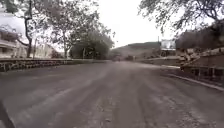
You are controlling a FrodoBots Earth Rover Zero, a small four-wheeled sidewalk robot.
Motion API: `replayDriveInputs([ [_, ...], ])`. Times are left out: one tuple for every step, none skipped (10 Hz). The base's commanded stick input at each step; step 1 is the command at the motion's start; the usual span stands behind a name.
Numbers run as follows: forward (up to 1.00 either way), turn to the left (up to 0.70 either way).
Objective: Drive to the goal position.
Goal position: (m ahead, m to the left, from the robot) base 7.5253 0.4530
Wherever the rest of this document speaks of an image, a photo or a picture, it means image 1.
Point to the dense dark bushy tree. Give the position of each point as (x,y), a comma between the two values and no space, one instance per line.
(93,49)

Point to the grey asphalt road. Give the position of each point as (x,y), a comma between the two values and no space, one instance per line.
(110,93)

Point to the hill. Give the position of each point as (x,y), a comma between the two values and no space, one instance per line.
(140,48)

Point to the pole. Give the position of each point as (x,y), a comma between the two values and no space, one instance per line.
(158,46)

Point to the tall leafy tree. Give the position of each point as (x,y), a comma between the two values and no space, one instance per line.
(65,45)

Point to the billboard sign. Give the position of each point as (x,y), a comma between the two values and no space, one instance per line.
(168,44)

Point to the tall tree with forked trunk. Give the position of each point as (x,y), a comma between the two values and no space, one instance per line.
(28,45)

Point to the pale kerb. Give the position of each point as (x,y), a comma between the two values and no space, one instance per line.
(200,82)

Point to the bushy hillside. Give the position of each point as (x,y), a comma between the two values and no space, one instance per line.
(200,38)

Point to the tree with overhanging branches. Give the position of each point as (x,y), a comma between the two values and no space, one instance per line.
(196,10)

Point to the pale building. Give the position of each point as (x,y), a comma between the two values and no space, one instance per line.
(9,46)

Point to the low stone wall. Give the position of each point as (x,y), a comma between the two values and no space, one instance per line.
(26,64)

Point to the stone wall with railing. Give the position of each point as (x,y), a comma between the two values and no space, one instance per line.
(203,65)

